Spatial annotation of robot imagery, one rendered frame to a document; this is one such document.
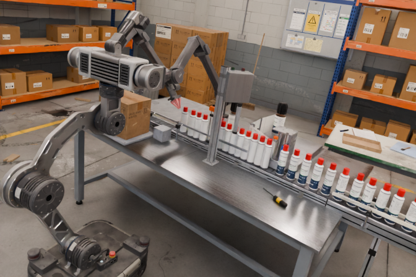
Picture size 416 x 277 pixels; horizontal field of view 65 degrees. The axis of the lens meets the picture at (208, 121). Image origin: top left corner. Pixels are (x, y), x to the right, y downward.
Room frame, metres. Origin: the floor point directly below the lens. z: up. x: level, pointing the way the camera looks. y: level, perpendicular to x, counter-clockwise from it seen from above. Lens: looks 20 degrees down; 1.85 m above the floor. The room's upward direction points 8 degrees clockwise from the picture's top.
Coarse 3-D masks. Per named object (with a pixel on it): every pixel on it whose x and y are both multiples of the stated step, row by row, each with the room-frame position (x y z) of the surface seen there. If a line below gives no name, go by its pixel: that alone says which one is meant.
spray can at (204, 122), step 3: (204, 114) 2.24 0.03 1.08; (207, 114) 2.25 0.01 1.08; (204, 117) 2.24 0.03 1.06; (207, 117) 2.25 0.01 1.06; (204, 120) 2.23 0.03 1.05; (207, 120) 2.24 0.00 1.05; (201, 123) 2.24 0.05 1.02; (204, 123) 2.23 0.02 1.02; (207, 123) 2.24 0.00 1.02; (201, 126) 2.23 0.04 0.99; (204, 126) 2.23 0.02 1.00; (201, 129) 2.23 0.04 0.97; (204, 129) 2.23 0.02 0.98; (201, 135) 2.23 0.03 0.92; (204, 135) 2.23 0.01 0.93; (201, 138) 2.23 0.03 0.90; (204, 138) 2.23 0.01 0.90
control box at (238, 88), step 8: (232, 72) 1.97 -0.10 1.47; (240, 72) 2.00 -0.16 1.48; (248, 72) 2.04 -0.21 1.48; (232, 80) 1.96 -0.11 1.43; (240, 80) 1.98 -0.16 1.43; (248, 80) 2.00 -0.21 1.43; (224, 88) 1.99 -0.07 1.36; (232, 88) 1.97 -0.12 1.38; (240, 88) 1.99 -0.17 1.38; (248, 88) 2.01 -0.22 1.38; (224, 96) 1.97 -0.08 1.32; (232, 96) 1.97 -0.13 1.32; (240, 96) 1.99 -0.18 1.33; (248, 96) 2.01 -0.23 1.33
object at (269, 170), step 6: (150, 120) 2.50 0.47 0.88; (156, 120) 2.52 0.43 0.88; (168, 126) 2.42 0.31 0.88; (174, 126) 2.44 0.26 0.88; (180, 132) 2.33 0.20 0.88; (186, 132) 2.35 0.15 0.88; (192, 138) 2.25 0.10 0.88; (198, 138) 2.26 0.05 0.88; (204, 144) 2.18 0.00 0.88; (234, 156) 2.04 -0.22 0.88; (246, 162) 1.99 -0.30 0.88; (270, 168) 1.95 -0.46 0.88; (276, 174) 1.88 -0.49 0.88; (288, 180) 1.82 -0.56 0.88; (294, 180) 1.83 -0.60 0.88; (300, 186) 1.76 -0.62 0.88; (306, 186) 1.78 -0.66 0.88; (318, 192) 1.72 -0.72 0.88
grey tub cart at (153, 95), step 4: (144, 88) 4.31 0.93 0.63; (132, 92) 4.30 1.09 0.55; (136, 92) 4.30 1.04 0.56; (140, 92) 4.25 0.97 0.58; (144, 92) 4.32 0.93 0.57; (148, 92) 4.46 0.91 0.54; (152, 92) 4.63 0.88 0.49; (156, 92) 4.82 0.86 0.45; (144, 96) 4.33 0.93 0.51; (148, 96) 4.48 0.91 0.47; (152, 96) 4.66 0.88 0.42; (156, 96) 4.88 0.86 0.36
